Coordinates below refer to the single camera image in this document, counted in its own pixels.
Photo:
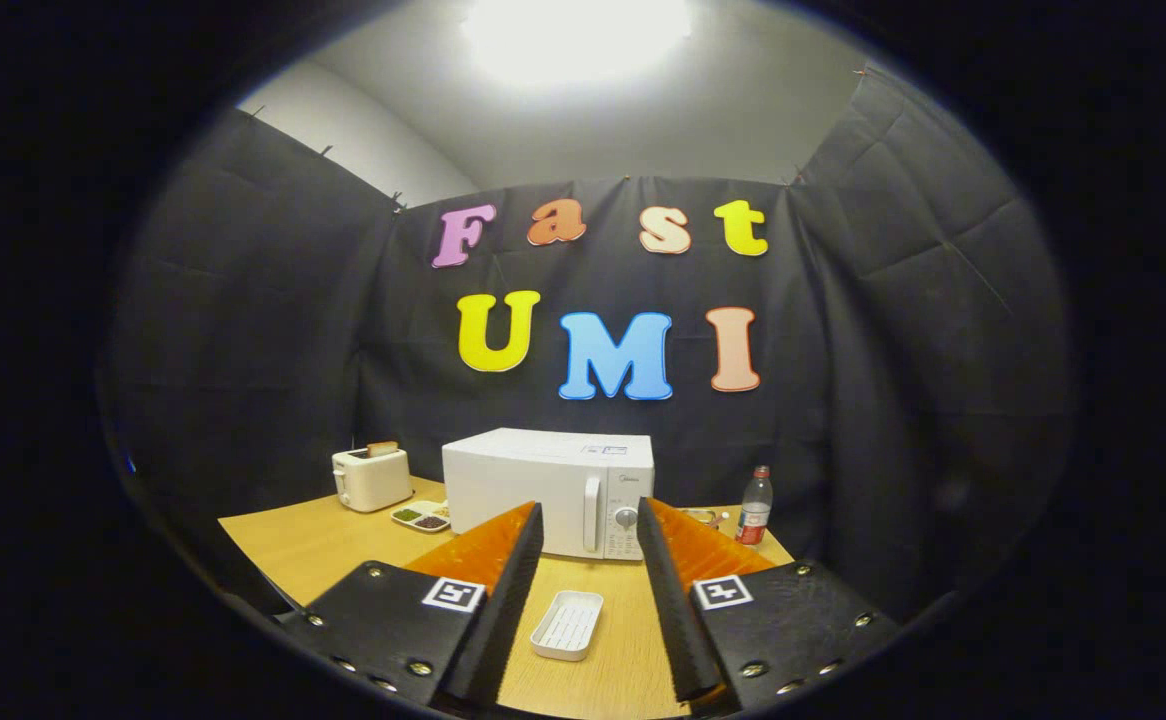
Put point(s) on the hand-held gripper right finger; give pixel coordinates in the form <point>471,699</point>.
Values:
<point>673,610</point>

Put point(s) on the small white ribbed tray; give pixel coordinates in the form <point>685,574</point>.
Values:
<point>568,625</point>

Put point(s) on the white toaster oven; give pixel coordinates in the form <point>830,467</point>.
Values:
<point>523,480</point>

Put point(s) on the white divided bean dish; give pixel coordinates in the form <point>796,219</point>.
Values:
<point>421,518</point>

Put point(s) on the black backdrop cloth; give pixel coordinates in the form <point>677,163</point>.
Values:
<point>243,350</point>

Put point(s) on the cream bread toaster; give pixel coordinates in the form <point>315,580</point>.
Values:
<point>373,480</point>

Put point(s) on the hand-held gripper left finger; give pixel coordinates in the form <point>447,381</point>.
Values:
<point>508,610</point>

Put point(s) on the clear red label water bottle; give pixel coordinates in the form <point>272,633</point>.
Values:
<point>755,510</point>

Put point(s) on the toasted bread slice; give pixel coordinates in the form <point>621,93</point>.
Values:
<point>383,449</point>

